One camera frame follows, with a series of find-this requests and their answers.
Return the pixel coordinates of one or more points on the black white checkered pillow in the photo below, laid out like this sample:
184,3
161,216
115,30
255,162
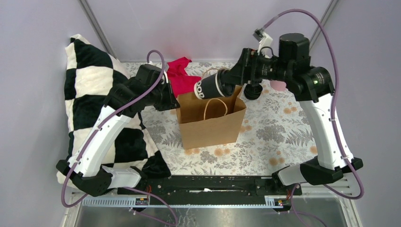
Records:
90,75

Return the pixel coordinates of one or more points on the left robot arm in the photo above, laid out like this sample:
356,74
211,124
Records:
150,87

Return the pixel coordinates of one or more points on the stack of black lids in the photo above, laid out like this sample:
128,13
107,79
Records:
253,92

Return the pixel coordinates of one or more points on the red cloth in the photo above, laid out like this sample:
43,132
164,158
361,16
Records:
181,82

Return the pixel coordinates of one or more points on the brown paper bag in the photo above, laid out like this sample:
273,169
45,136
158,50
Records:
209,122

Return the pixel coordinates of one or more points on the black plastic cup lid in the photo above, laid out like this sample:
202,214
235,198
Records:
225,89

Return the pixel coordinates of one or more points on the black paper coffee cup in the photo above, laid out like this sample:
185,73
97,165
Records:
208,88

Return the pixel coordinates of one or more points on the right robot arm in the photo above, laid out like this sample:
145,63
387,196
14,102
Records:
313,88

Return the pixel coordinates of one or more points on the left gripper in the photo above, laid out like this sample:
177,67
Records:
171,103

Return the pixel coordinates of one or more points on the pink straw holder cup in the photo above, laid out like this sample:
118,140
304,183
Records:
278,85

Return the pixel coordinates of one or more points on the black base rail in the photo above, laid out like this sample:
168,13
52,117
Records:
219,190

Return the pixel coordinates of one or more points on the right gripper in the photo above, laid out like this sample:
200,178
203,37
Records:
245,69

